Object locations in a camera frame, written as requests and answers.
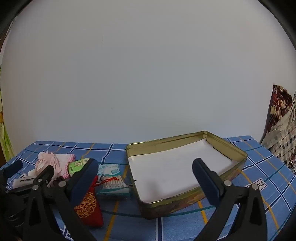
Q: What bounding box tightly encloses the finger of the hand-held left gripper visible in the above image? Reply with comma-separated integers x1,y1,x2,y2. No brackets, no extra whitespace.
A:
3,159,23,178
35,164,55,187

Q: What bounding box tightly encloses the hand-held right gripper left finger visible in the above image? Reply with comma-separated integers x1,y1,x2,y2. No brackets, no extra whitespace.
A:
22,158,99,241

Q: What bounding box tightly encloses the gold metal tin box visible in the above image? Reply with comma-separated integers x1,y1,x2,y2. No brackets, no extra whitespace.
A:
126,130,248,220

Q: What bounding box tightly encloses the blue plaid bedsheet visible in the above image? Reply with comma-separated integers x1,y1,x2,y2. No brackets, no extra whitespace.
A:
0,134,296,241

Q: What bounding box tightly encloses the green tissue pack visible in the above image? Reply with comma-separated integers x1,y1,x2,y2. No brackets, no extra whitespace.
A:
68,158,90,175

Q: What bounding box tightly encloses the blue white tissue packet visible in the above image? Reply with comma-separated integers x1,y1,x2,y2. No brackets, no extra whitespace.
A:
97,163,122,176

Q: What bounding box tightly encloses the red-brown ridged block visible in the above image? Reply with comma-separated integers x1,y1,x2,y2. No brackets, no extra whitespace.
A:
74,175,104,227

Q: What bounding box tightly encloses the cotton swab packet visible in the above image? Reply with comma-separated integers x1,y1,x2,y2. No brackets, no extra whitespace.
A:
96,175,131,197

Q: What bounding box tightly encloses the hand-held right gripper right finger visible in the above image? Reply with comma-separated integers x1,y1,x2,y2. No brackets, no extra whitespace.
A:
192,158,269,241

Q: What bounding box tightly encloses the white gauze cloth pink trim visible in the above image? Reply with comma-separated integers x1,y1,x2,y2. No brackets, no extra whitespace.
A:
28,158,71,180

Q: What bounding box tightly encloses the white sheet label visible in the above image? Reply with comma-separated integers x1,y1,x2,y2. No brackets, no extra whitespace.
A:
245,178,267,189

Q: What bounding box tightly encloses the checkered quilt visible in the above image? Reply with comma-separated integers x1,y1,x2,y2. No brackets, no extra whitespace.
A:
260,91,296,173

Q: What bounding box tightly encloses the green yellow hanging cloth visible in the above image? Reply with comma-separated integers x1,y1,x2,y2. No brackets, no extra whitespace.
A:
0,67,15,161

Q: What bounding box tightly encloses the dark red floral cloth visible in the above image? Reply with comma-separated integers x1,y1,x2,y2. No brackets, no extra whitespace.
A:
264,84,294,137

